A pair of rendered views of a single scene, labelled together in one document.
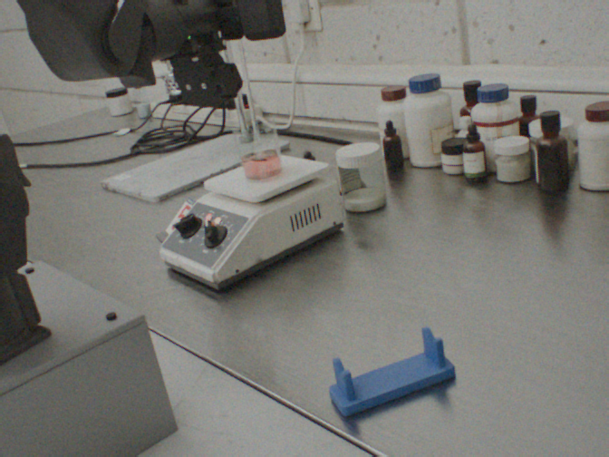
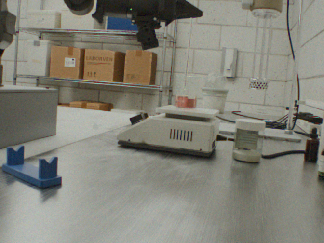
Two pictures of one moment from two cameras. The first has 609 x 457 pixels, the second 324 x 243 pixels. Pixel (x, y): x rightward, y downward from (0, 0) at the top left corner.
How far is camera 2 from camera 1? 0.64 m
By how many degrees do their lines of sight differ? 51
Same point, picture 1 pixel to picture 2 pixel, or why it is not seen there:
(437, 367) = (39, 177)
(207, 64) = (140, 26)
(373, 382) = (24, 167)
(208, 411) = not seen: hidden behind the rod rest
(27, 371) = not seen: outside the picture
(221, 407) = not seen: hidden behind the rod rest
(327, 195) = (201, 130)
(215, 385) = (31, 151)
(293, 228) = (170, 137)
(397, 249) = (193, 169)
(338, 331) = (86, 165)
